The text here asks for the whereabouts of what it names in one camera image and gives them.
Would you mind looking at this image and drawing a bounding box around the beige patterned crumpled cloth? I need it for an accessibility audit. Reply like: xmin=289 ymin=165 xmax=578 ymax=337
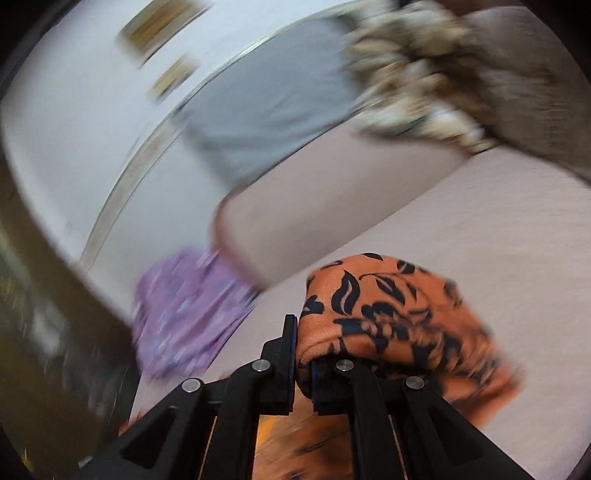
xmin=344 ymin=1 xmax=496 ymax=154

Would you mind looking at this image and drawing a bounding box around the orange black floral garment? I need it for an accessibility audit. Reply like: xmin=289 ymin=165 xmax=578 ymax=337
xmin=118 ymin=252 xmax=525 ymax=480

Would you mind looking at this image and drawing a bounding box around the brown striped blanket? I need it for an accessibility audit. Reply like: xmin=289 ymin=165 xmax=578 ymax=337
xmin=463 ymin=6 xmax=590 ymax=181

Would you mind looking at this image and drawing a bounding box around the brown glass door cabinet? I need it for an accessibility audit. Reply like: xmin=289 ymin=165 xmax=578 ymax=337
xmin=1 ymin=164 xmax=139 ymax=479

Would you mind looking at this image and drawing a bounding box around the grey pillow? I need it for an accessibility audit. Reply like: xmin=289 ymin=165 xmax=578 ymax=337
xmin=176 ymin=17 xmax=360 ymax=188

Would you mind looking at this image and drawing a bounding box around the pink quilted bed mattress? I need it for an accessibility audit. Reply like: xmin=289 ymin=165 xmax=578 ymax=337
xmin=128 ymin=142 xmax=591 ymax=480

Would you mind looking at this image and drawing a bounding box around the white ornate headboard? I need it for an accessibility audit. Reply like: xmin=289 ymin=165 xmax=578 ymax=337
xmin=1 ymin=1 xmax=351 ymax=322

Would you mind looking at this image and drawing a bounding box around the pink bolster pillow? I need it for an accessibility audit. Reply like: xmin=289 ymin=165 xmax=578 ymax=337
xmin=212 ymin=122 xmax=471 ymax=289

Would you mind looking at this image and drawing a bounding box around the purple floral garment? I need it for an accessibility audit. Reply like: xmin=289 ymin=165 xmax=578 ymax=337
xmin=131 ymin=247 xmax=259 ymax=378

